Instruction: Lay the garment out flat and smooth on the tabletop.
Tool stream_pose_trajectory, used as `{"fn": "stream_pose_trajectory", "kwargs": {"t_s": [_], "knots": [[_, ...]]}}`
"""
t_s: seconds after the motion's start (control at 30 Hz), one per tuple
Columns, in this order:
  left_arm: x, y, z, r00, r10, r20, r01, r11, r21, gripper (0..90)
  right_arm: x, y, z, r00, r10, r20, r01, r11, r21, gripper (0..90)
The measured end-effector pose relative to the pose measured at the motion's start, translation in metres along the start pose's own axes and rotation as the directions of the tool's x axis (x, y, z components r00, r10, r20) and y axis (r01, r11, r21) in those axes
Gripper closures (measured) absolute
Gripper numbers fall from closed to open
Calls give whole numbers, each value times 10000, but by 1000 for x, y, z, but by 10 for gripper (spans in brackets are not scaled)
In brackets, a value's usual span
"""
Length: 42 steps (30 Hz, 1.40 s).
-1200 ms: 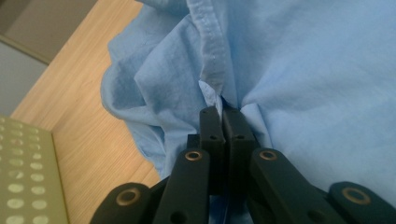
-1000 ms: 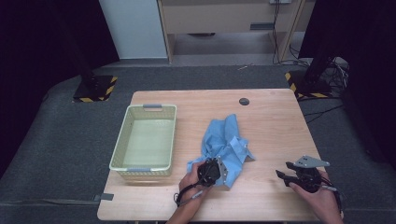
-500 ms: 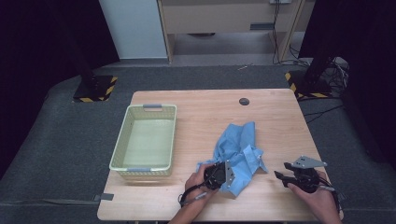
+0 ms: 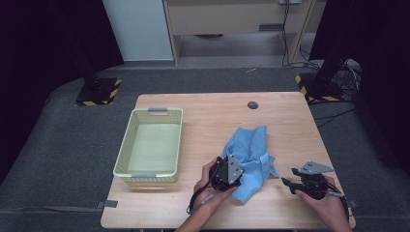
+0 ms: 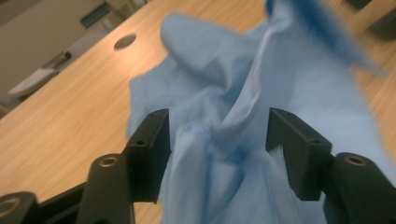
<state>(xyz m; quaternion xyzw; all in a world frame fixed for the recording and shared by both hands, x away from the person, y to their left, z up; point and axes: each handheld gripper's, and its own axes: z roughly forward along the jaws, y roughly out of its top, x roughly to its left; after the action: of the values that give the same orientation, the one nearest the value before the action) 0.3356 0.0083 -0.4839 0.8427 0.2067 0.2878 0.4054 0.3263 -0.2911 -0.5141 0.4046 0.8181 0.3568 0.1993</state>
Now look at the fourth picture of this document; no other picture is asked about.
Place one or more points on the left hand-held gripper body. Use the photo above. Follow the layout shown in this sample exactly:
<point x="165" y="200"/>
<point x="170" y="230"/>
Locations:
<point x="225" y="174"/>

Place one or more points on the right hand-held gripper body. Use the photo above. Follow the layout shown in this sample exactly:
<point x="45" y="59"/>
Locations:
<point x="314" y="187"/>

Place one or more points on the light blue shirt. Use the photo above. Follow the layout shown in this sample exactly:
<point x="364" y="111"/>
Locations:
<point x="254" y="154"/>

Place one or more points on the pale green plastic basket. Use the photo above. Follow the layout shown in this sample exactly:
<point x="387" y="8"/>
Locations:
<point x="151" y="145"/>

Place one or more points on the person's right hand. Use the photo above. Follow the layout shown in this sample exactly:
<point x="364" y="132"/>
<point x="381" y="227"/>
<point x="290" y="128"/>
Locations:
<point x="332" y="209"/>

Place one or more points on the person's left hand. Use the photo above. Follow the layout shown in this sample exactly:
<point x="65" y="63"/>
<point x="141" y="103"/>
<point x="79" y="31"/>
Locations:
<point x="206" y="208"/>

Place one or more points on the grey tape piece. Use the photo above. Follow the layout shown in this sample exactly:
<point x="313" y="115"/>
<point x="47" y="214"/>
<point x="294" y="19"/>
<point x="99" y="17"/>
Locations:
<point x="353" y="203"/>
<point x="109" y="204"/>

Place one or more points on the dark round table grommet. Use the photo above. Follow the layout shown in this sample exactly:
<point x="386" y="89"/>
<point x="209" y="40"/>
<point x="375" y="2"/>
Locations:
<point x="252" y="105"/>

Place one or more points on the black stand with striped base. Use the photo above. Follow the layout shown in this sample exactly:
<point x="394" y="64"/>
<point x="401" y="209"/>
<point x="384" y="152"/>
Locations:
<point x="96" y="92"/>
<point x="322" y="87"/>

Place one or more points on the small metal piece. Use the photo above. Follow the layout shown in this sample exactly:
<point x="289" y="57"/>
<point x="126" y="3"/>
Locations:
<point x="253" y="69"/>

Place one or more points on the black curtain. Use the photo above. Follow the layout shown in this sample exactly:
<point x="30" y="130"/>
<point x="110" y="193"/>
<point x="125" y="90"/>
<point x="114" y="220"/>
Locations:
<point x="48" y="48"/>
<point x="377" y="64"/>

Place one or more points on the beige wooden desk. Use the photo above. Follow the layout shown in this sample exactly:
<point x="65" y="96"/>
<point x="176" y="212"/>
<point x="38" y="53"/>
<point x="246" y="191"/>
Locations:
<point x="225" y="19"/>

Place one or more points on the white cabinet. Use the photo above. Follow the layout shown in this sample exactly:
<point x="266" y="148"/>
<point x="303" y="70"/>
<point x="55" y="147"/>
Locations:
<point x="138" y="29"/>

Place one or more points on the grey power strip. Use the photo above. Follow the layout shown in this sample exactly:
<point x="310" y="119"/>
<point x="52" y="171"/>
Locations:
<point x="290" y="1"/>

